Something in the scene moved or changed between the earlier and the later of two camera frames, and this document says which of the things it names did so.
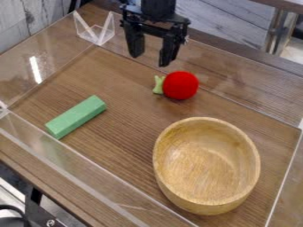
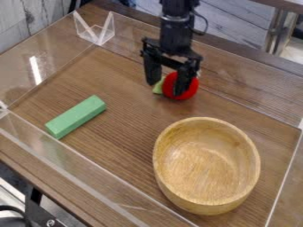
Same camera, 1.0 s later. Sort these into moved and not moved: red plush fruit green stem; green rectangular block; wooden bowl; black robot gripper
Moved: black robot gripper
Not moved: red plush fruit green stem; green rectangular block; wooden bowl
